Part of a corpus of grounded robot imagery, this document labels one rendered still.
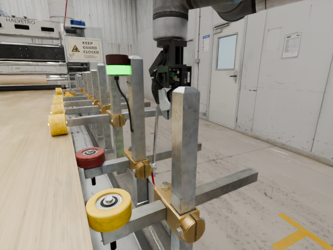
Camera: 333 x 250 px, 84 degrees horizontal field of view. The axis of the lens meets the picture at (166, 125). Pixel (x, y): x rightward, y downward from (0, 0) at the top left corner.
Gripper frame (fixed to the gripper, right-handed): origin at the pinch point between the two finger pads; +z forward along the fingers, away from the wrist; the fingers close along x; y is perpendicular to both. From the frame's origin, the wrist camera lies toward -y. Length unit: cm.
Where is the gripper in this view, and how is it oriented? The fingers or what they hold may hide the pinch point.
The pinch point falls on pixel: (166, 114)
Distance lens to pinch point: 56.0
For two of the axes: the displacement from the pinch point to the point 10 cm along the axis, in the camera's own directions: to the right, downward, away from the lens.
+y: 4.8, 2.4, -8.4
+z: 0.0, 9.6, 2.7
